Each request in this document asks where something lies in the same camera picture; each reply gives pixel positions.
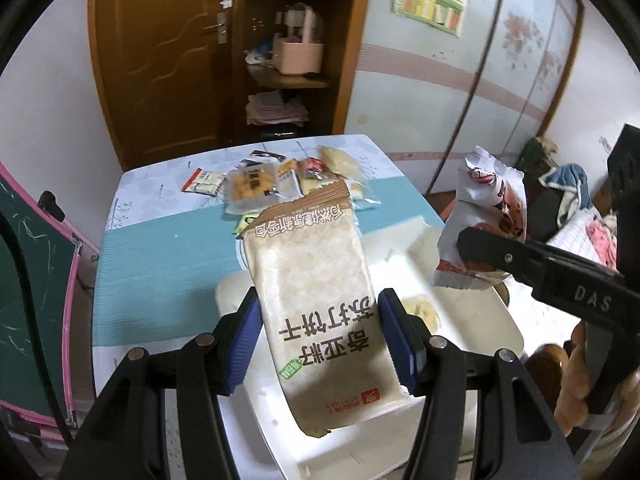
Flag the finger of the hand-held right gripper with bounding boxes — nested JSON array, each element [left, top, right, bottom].
[[456, 226, 552, 287]]

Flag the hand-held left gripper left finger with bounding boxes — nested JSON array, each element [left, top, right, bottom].
[[57, 287, 266, 480]]

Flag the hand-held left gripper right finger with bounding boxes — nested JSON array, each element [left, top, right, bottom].
[[377, 287, 583, 480]]

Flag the white and brown snack packet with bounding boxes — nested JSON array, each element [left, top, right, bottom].
[[432, 145, 528, 291]]

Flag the white plastic tray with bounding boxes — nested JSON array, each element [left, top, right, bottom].
[[215, 215, 526, 480]]

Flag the beige soda cracker packet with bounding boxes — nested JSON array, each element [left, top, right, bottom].
[[235, 180, 413, 438]]

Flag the cream snack packet red edges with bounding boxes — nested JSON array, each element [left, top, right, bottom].
[[317, 145, 369, 187]]

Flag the person's right hand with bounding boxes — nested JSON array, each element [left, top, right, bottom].
[[522, 322, 640, 438]]

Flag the pale round cake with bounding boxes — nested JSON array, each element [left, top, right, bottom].
[[402, 297, 441, 334]]

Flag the pink and white cloth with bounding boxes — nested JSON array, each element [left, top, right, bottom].
[[550, 209, 621, 272]]

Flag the blue towel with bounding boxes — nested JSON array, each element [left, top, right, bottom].
[[539, 164, 592, 211]]

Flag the dark green bag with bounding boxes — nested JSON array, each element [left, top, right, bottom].
[[517, 137, 561, 187]]

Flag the clear packet of orange crackers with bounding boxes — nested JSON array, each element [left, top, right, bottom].
[[222, 162, 281, 217]]

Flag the small red and white packet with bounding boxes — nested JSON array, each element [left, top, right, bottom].
[[181, 167, 223, 197]]

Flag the gold and white packet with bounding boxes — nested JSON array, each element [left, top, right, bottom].
[[277, 160, 304, 202]]

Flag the floral wardrobe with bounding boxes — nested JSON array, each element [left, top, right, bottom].
[[345, 0, 586, 196]]

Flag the small dark packet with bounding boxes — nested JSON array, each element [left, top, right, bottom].
[[239, 150, 287, 168]]

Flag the dark container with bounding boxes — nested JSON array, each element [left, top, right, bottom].
[[259, 125, 312, 142]]

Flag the stack of papers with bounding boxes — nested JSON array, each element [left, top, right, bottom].
[[245, 91, 311, 127]]

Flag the wooden shelf unit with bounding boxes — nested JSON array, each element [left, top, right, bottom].
[[230, 0, 376, 143]]

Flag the pink basket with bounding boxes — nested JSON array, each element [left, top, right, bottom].
[[272, 37, 325, 76]]

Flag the brown wooden door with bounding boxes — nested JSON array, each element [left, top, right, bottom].
[[89, 0, 236, 171]]

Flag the green chalkboard pink frame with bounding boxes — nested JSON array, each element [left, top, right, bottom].
[[0, 160, 101, 431]]

